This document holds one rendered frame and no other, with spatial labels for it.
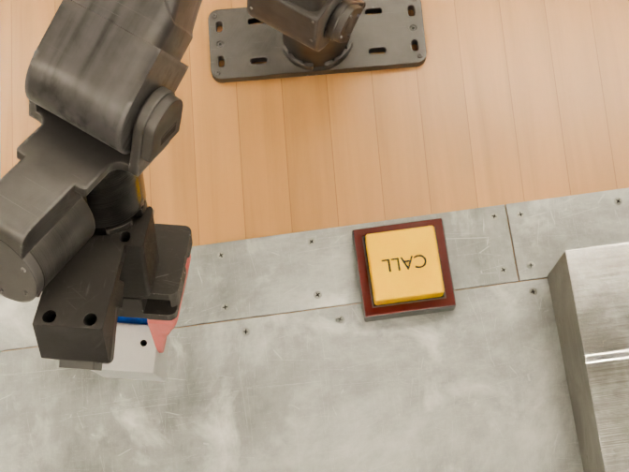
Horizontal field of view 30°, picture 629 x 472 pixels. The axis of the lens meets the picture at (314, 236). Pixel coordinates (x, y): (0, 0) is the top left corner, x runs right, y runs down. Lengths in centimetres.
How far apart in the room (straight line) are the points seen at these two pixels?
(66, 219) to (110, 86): 9
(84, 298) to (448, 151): 45
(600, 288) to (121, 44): 46
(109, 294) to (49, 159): 9
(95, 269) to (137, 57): 15
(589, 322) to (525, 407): 11
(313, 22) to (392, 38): 17
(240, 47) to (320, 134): 11
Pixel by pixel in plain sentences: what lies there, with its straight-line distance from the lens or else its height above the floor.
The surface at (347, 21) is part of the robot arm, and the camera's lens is 98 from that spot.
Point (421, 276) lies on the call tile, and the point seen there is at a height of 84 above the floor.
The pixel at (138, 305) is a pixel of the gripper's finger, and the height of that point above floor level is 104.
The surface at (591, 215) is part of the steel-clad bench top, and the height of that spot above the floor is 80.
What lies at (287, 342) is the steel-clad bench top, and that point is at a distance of 103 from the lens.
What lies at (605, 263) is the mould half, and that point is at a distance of 97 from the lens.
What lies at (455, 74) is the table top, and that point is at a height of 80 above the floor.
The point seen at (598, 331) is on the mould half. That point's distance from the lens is 96.
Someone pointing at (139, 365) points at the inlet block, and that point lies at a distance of 88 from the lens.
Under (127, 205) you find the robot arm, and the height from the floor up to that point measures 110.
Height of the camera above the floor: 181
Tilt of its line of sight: 75 degrees down
